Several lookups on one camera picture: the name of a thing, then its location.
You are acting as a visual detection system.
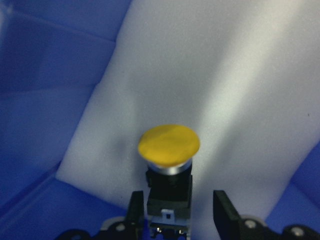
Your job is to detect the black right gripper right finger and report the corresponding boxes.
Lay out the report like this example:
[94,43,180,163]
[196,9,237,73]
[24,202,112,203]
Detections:
[213,190,241,240]

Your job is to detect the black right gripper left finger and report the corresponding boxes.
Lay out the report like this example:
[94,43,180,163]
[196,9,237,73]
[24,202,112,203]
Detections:
[126,190,145,225]

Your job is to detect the yellow push button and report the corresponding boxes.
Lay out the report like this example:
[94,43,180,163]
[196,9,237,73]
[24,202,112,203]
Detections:
[137,124,200,240]

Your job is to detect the white foam pad right bin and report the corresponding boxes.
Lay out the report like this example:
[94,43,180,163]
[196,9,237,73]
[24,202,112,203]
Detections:
[56,0,320,218]

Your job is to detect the blue bin right side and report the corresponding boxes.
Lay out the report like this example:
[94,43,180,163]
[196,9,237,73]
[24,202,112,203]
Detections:
[0,0,320,240]

